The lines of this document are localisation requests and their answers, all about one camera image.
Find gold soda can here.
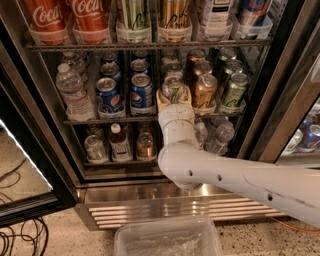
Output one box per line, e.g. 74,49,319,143
193,60,213,78
192,74,217,109

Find front left Pepsi can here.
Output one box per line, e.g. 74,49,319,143
96,77,123,113

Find bottom shelf brown can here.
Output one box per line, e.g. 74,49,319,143
136,132,156,161

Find bottom shelf silver can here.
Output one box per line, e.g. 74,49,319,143
85,135,109,164

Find middle wire shelf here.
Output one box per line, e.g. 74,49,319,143
63,113,243,125

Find orange cable on floor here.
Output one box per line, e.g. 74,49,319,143
270,217,320,235

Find tall white can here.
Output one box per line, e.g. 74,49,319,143
200,0,233,41

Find green soda can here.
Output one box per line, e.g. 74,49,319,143
221,73,249,107
223,59,243,76

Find bottom shelf juice bottle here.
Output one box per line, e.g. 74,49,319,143
109,123,132,162

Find right Coca-Cola can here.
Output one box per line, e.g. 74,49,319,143
69,0,110,44

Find upper wire shelf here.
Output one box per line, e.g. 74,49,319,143
26,38,272,52

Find black cables on floor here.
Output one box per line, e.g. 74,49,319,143
0,217,50,256

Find front green soda can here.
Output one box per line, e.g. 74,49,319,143
221,73,249,107

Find tall green striped can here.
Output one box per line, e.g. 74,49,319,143
116,0,151,43

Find clear plastic bin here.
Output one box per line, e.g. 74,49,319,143
114,216,223,256

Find white 7up can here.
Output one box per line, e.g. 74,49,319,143
162,76,186,103

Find left Coca-Cola can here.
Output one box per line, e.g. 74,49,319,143
22,0,69,45

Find open glass fridge door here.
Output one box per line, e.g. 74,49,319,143
0,23,76,228

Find rear water bottle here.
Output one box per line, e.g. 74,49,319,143
61,51,88,82

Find Red Bull can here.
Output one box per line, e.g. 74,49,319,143
238,0,271,40

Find tall gold striped can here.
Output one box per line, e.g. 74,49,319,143
158,0,192,43

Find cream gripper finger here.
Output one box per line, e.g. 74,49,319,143
182,86,192,106
156,89,169,112

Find steel fridge vent grille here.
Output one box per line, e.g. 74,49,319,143
75,183,281,230

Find wire shelf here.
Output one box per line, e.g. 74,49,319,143
26,38,272,52
63,113,243,125

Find front clear water bottle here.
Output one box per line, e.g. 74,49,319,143
56,63,96,122

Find coca-cola can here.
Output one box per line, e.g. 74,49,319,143
22,0,69,45
69,0,110,44

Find bottom left water bottle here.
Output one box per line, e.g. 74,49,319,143
195,122,208,149

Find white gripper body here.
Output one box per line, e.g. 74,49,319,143
158,104,195,134

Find front right Pepsi can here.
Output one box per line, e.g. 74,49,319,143
130,73,153,108

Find bottom right water bottle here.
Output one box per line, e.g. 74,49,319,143
205,122,235,155

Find front gold soda can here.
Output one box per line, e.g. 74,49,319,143
192,74,217,109

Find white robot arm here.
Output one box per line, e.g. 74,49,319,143
158,103,320,227

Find Pepsi can behind right door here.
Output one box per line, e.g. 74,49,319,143
298,124,320,152

